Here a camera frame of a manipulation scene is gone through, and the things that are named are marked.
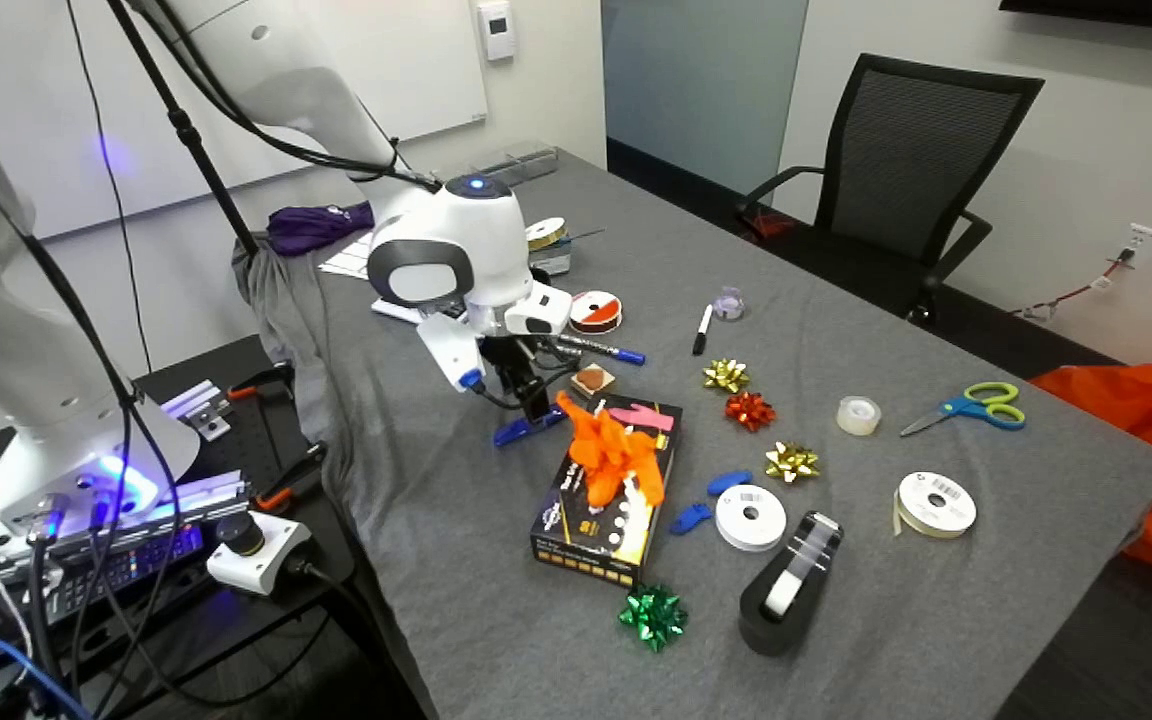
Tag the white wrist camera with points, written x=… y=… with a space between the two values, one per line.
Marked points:
x=541 y=308

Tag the white black power adapter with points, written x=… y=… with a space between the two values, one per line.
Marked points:
x=256 y=552

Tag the gray tablecloth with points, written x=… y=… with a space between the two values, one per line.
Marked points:
x=842 y=335

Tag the white tablet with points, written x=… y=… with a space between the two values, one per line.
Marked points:
x=391 y=308

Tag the blue utility knife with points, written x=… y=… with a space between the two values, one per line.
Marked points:
x=515 y=433

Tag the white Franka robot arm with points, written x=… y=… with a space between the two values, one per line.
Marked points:
x=450 y=253

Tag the green gift bow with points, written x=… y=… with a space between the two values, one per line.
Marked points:
x=655 y=616

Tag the black office chair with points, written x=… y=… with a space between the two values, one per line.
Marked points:
x=919 y=144

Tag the black camera tripod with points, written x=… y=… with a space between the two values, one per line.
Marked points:
x=200 y=160

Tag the orange ribbon spool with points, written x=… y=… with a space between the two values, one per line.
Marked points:
x=598 y=313

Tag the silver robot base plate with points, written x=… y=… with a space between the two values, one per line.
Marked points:
x=183 y=506

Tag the red gift bow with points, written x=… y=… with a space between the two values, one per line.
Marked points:
x=748 y=410

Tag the blue green scissors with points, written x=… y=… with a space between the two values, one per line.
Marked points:
x=983 y=410

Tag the white yellow ribbon spool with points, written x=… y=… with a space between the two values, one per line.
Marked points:
x=936 y=506

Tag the orange ribbon bow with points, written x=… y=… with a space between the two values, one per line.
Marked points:
x=619 y=455

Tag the small clear cap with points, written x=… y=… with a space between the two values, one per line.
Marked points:
x=730 y=306

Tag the black cardboard box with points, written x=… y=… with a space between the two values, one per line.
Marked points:
x=598 y=540

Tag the silver metal bracket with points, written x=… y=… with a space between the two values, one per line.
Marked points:
x=197 y=405

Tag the purple cloth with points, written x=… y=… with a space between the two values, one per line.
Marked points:
x=309 y=227

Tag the black wall television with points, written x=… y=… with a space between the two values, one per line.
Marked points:
x=1111 y=10

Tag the blue plastic clip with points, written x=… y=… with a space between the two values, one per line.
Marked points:
x=693 y=518

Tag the blue marker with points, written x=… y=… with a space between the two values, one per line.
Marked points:
x=619 y=355

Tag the white label sheets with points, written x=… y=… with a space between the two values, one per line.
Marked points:
x=347 y=261

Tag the white tape roll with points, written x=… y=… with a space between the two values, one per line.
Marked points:
x=748 y=518

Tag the pink eraser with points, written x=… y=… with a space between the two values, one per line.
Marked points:
x=641 y=418

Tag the orange bag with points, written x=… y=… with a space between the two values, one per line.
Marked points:
x=1150 y=425

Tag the black tape dispenser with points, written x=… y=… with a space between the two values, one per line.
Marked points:
x=781 y=603

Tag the clear tape roll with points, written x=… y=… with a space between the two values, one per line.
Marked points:
x=856 y=418

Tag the small wooden block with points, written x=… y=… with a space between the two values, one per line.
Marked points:
x=594 y=380

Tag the white wall thermostat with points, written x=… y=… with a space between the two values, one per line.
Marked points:
x=499 y=25

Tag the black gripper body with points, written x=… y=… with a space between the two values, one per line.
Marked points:
x=516 y=357

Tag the black marker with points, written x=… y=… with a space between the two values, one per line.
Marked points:
x=701 y=329

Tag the gold gift bow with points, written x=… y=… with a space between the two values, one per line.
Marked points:
x=788 y=463
x=724 y=379

